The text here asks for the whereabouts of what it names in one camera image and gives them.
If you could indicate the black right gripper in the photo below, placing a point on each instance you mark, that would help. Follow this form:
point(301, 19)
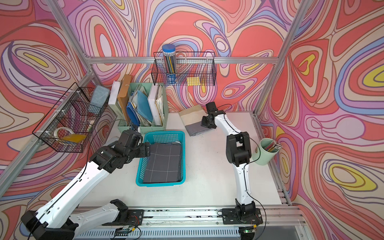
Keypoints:
point(203, 123)

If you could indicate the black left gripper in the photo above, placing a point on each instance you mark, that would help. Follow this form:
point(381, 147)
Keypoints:
point(145, 149)

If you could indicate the teal plastic basket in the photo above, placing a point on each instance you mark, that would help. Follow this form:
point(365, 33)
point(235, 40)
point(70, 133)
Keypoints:
point(163, 137)

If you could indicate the beige and grey cloth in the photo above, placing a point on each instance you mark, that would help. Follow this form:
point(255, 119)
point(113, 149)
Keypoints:
point(192, 120)

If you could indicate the dark grey grid cloth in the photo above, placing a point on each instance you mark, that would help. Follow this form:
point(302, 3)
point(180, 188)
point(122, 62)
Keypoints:
point(164, 164)

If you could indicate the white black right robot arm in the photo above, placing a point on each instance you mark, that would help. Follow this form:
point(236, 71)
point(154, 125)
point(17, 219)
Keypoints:
point(239, 154)

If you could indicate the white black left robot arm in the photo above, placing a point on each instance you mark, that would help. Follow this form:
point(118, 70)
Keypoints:
point(56, 221)

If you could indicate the yellow notepad in left basket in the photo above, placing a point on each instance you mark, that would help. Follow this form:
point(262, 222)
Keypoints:
point(73, 139)

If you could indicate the mint green file organizer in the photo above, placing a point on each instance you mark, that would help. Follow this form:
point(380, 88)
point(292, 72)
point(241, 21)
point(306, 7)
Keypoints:
point(158, 104)

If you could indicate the blue folder in organizer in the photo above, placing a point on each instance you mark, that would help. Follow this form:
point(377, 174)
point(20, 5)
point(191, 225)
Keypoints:
point(138, 109)

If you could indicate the yellow sticky note pad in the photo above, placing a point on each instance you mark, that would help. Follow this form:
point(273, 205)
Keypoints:
point(193, 81)

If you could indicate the brown cardboard folder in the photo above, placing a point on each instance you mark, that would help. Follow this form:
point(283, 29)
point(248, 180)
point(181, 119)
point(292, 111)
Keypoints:
point(124, 95)

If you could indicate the green pen cup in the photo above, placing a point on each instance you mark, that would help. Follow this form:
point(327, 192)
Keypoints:
point(265, 151)

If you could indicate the white book in organizer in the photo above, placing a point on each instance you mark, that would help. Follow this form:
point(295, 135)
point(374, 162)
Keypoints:
point(113, 101)

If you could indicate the grey blue sponge cloth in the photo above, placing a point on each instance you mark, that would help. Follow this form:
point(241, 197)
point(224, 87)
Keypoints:
point(99, 97)

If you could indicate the blue capped pencil tube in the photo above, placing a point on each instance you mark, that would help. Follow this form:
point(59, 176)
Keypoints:
point(169, 55)

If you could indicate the white tape roll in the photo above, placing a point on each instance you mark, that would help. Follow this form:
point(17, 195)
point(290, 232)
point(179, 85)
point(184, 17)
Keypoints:
point(63, 133)

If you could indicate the black wire basket on back wall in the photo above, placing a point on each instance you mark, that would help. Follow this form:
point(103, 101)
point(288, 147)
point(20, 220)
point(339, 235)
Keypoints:
point(189, 64)

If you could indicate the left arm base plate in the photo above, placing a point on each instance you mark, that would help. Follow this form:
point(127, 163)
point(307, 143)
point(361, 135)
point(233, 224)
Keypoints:
point(128, 217)

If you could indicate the black wire basket left wall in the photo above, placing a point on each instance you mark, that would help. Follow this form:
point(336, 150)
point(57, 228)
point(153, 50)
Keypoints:
point(71, 111)

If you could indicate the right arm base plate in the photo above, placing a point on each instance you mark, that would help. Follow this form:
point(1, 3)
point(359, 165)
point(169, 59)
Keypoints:
point(231, 217)

